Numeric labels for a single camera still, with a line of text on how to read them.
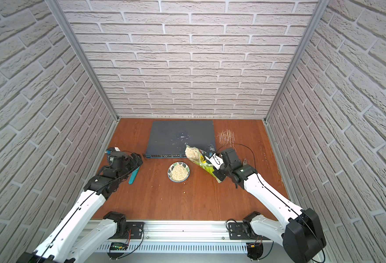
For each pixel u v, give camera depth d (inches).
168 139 40.8
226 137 43.1
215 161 27.1
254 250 27.7
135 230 28.6
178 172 34.4
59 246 15.6
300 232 15.3
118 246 28.0
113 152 27.2
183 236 29.2
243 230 28.6
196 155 33.3
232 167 24.1
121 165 23.9
